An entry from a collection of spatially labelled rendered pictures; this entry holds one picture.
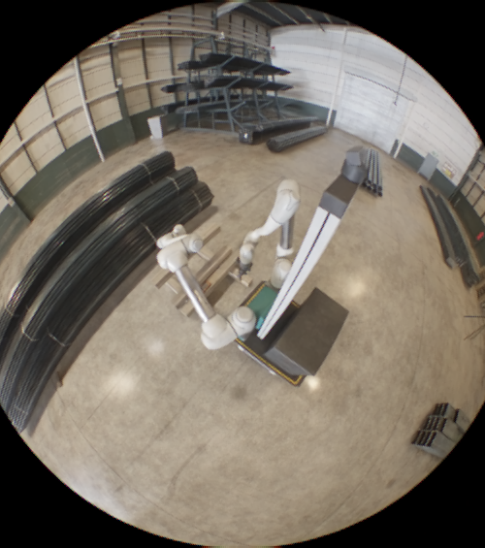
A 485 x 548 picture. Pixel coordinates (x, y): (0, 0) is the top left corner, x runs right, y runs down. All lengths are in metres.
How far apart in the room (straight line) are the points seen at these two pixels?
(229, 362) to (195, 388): 0.47
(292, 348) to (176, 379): 1.35
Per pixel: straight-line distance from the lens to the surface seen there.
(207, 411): 2.05
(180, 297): 2.01
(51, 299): 2.54
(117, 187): 2.71
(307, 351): 1.21
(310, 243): 0.49
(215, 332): 1.13
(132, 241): 2.45
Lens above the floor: 1.96
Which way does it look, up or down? 59 degrees down
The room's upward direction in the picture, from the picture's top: 3 degrees clockwise
